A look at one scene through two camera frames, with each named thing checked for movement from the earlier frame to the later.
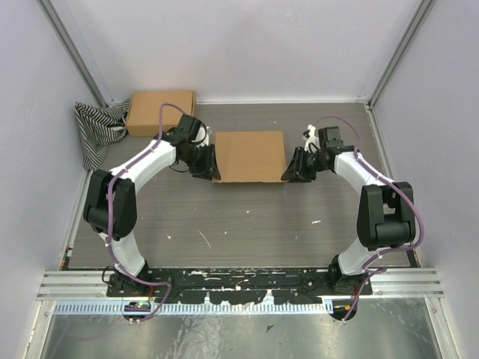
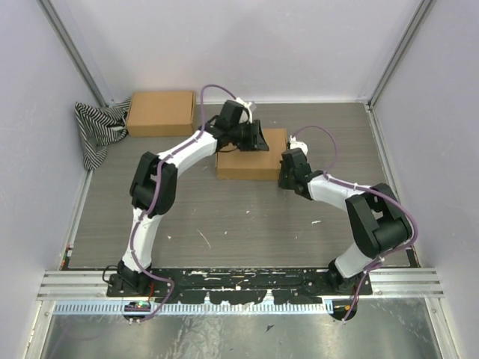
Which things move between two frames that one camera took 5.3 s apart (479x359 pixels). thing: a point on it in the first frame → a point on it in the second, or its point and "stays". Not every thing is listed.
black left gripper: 205,171 → 257,141
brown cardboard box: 253,156 stays
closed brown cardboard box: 144,117 stays
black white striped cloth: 98,127 stays
